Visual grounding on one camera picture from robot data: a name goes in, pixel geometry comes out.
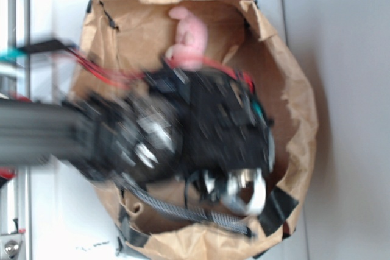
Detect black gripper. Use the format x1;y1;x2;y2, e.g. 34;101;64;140
146;68;275;214

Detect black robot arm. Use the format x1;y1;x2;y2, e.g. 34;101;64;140
1;68;275;216

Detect pink plush toy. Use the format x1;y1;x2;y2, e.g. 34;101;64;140
165;6;208;71

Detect brown paper bag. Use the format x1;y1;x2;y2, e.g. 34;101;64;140
80;0;318;259

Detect braided grey cable sleeve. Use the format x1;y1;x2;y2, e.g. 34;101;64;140
121;177;255;238

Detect red wires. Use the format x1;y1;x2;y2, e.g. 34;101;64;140
51;45;255;90

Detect silver corner bracket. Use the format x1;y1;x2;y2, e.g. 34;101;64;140
0;233;26;260

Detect aluminium frame rail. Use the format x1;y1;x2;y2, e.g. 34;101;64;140
1;0;32;259

